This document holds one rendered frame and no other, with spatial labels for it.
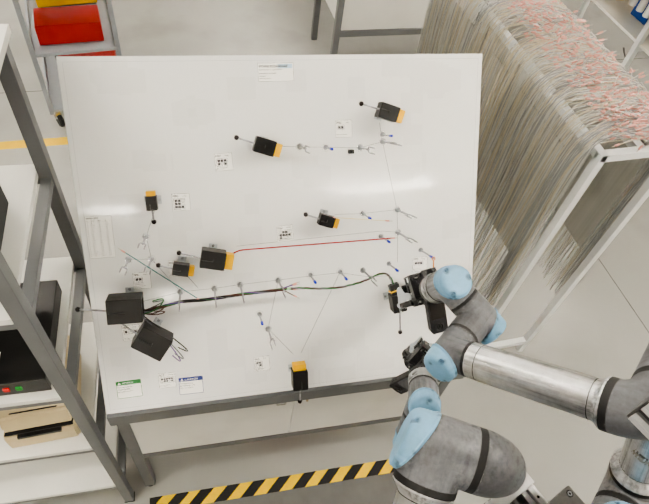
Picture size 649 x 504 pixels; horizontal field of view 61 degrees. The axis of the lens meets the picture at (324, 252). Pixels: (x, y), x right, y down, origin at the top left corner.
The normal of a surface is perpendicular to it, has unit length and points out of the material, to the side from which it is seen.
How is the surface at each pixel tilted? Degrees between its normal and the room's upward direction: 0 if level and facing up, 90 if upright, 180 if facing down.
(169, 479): 0
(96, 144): 53
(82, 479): 0
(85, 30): 90
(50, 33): 90
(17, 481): 0
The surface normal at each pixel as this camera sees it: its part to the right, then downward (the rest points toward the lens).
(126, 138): 0.22, 0.25
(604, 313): 0.11, -0.62
